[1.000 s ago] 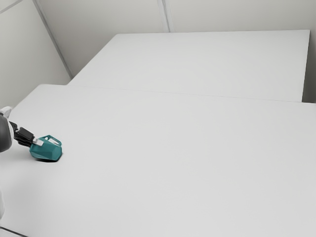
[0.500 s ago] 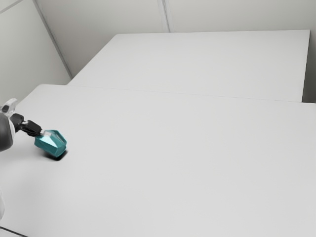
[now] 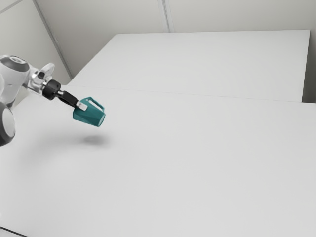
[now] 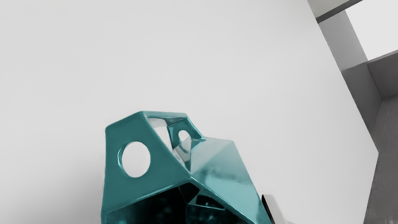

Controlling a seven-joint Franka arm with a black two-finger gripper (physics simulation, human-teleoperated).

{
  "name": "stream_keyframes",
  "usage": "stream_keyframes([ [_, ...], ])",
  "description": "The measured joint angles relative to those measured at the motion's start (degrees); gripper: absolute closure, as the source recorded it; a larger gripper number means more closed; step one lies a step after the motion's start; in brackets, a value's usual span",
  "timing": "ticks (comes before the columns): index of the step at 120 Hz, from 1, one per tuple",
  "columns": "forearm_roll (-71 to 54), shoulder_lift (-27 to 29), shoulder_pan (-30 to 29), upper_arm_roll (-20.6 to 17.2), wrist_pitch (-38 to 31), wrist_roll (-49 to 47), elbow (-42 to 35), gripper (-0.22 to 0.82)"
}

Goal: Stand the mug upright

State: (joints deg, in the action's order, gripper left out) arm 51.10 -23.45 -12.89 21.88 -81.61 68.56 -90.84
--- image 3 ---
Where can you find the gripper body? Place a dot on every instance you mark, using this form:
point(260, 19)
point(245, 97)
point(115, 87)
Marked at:
point(51, 90)

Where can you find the teal faceted mug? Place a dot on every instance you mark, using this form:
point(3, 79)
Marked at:
point(91, 114)

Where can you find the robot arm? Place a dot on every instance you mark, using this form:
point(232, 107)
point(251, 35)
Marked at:
point(10, 74)

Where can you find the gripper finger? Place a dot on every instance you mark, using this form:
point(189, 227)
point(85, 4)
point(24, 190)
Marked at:
point(71, 100)

